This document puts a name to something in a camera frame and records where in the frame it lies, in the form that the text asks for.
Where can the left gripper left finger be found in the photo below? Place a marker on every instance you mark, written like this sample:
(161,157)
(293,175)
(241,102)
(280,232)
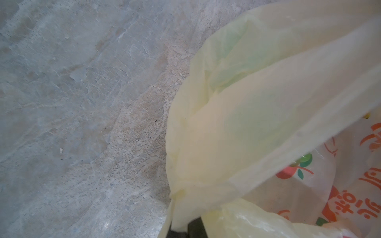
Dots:
(173,234)

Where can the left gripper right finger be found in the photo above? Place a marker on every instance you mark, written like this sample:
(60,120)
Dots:
(196,229)

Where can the cream plastic shopping bag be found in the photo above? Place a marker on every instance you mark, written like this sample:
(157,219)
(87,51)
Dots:
(276,132)

